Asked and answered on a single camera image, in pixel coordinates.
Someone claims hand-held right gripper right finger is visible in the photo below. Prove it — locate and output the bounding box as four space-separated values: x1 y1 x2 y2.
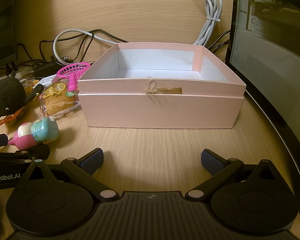
185 149 280 202

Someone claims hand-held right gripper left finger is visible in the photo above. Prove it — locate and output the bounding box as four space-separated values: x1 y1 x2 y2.
22 148 118 202

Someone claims pink and teal toy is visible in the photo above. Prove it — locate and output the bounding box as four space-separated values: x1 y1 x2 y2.
8 117 60 149

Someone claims orange snack packet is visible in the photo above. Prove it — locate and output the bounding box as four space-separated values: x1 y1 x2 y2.
0 106 28 130

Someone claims black plush toy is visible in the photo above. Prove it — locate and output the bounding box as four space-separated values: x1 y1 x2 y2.
0 76 44 119

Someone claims packaged bread bun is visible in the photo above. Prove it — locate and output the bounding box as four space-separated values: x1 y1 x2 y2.
39 75 82 120

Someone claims clear snack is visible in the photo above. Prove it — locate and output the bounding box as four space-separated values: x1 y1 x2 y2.
20 77 44 93

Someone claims pink cardboard box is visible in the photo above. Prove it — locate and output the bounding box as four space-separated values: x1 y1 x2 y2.
77 42 247 130

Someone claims pink toy basket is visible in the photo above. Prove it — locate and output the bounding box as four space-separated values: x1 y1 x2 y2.
57 62 91 92

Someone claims white power strip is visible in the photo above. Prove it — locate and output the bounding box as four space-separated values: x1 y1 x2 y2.
0 65 37 79

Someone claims black power adapter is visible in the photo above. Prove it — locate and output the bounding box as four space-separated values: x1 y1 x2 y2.
34 61 63 77

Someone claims computer case with glass side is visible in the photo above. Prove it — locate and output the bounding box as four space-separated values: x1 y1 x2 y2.
225 0 300 223

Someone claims black cable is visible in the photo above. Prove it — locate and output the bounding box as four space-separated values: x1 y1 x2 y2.
205 29 232 53
15 29 130 67

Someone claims white bundled cable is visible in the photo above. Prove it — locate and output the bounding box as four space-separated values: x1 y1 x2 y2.
52 0 223 64

